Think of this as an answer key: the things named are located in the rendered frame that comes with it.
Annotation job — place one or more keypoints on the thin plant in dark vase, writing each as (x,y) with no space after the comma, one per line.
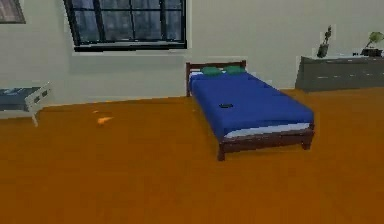
(324,43)

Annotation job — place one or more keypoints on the grey chest of drawers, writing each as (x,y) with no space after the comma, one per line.
(343,73)

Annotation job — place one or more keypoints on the framed wall picture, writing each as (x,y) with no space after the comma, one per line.
(10,10)

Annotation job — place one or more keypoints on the white desk with dark top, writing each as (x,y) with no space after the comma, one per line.
(20,98)

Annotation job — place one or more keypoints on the small black device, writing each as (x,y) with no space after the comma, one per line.
(226,106)

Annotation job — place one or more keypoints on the green pillow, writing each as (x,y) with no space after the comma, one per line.
(234,69)
(211,71)

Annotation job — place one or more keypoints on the black framed window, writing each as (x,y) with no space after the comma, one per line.
(128,23)

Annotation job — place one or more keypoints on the blue bed with brown frame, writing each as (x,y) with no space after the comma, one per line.
(250,100)

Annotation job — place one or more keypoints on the leafy plant in black pot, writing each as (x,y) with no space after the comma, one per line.
(372,45)

